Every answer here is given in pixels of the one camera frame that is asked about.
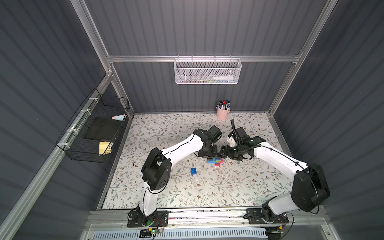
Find pink metal pen bucket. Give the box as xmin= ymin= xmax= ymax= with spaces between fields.
xmin=217 ymin=108 xmax=231 ymax=121

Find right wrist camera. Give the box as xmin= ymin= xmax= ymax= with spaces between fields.
xmin=227 ymin=119 xmax=251 ymax=148

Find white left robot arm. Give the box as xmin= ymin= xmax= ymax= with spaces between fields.
xmin=139 ymin=129 xmax=222 ymax=217

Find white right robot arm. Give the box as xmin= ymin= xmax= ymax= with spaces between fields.
xmin=219 ymin=140 xmax=331 ymax=220

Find black wire side basket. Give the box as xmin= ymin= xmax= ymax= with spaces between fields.
xmin=57 ymin=89 xmax=130 ymax=164

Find white wire wall basket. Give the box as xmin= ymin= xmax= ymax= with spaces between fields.
xmin=174 ymin=57 xmax=242 ymax=85

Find pastel sticky notes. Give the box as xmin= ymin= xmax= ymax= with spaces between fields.
xmin=112 ymin=115 xmax=126 ymax=121

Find blue lego brick upper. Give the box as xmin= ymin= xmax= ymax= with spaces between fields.
xmin=191 ymin=168 xmax=197 ymax=176

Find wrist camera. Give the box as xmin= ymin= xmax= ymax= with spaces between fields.
xmin=208 ymin=126 xmax=223 ymax=143
xmin=227 ymin=119 xmax=251 ymax=148

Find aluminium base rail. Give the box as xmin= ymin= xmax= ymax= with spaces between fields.
xmin=85 ymin=206 xmax=331 ymax=230

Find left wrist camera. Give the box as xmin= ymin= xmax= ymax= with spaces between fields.
xmin=208 ymin=126 xmax=223 ymax=143

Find pink lego brick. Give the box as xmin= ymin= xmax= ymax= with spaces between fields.
xmin=214 ymin=159 xmax=224 ymax=167

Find yellow sticky note pad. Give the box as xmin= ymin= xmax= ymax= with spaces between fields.
xmin=99 ymin=142 xmax=114 ymax=155

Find markers in bucket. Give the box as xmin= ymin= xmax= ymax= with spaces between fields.
xmin=216 ymin=101 xmax=231 ymax=110

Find white bottle in basket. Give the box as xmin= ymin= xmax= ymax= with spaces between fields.
xmin=213 ymin=76 xmax=234 ymax=82

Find black notebook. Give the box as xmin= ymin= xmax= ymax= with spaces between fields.
xmin=84 ymin=117 xmax=121 ymax=142

